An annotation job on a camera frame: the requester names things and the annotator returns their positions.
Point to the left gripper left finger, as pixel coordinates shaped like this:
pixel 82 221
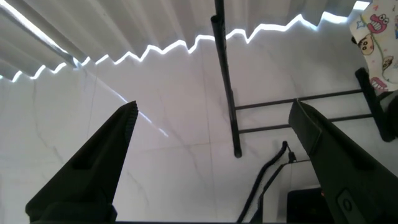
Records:
pixel 90 174

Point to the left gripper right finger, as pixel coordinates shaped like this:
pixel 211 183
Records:
pixel 351 174

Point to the cream printed garment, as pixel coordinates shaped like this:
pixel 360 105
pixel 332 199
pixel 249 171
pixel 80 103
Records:
pixel 379 43

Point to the black clothes rack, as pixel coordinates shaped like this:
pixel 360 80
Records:
pixel 224 62

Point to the white curtain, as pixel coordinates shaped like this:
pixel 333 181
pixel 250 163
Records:
pixel 140 18

